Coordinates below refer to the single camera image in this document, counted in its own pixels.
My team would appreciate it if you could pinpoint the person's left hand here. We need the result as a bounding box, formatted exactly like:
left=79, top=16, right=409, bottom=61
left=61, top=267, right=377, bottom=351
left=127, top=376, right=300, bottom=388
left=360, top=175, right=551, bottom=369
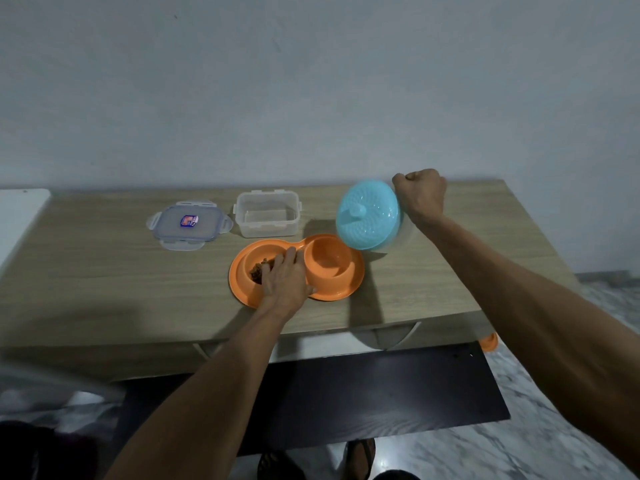
left=256, top=247, right=317, bottom=321

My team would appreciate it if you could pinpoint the person's right hand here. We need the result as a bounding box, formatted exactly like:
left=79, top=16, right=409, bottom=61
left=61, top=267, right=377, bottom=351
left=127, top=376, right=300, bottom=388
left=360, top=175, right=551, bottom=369
left=392, top=168, right=449, bottom=227

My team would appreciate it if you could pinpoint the orange double pet bowl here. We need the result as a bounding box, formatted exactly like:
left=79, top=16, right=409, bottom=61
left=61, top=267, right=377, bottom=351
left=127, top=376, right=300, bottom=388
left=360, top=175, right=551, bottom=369
left=228, top=234, right=366, bottom=310

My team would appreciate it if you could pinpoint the clear jar with blue lid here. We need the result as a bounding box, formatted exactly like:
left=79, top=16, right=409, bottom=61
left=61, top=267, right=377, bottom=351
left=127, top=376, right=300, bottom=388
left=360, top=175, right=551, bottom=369
left=335, top=180, right=418, bottom=254

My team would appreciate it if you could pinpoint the person's right forearm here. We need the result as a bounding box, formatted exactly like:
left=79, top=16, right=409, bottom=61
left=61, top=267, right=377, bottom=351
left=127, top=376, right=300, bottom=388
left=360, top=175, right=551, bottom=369
left=410, top=214, right=640, bottom=476

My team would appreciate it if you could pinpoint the person's left forearm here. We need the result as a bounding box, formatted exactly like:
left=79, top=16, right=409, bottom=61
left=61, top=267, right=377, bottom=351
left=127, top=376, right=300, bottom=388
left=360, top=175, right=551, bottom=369
left=104, top=305, right=301, bottom=480

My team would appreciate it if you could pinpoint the brown pet food kibble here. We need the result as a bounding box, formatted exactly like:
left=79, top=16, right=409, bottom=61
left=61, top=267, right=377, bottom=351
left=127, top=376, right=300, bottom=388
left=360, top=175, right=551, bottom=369
left=249, top=259, right=275, bottom=285

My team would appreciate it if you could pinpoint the clear plastic food container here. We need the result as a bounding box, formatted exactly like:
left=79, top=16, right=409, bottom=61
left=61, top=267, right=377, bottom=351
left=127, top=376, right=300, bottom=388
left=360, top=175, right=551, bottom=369
left=232, top=189, right=303, bottom=239

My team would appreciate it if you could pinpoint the black under-table shelf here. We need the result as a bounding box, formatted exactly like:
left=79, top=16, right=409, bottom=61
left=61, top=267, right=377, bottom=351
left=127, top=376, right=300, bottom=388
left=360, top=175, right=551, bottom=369
left=114, top=342, right=511, bottom=456

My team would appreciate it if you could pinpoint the clear container lid with clips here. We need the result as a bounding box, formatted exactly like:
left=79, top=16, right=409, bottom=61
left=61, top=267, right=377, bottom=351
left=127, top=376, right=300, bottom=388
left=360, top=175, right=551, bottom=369
left=146, top=201, right=234, bottom=252

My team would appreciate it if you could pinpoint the black sandal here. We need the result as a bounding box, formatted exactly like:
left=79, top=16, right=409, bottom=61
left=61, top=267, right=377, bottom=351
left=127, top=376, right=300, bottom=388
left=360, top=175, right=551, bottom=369
left=344, top=438, right=377, bottom=480
left=257, top=448, right=307, bottom=480

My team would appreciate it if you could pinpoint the white cloth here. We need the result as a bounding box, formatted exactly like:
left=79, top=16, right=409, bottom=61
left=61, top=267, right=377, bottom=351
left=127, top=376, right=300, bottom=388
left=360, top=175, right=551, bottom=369
left=0, top=361, right=127, bottom=416

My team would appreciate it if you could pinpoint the person's dark clothing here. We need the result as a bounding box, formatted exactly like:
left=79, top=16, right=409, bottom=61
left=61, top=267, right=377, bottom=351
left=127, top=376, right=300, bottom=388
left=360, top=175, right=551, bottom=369
left=0, top=420, right=117, bottom=480

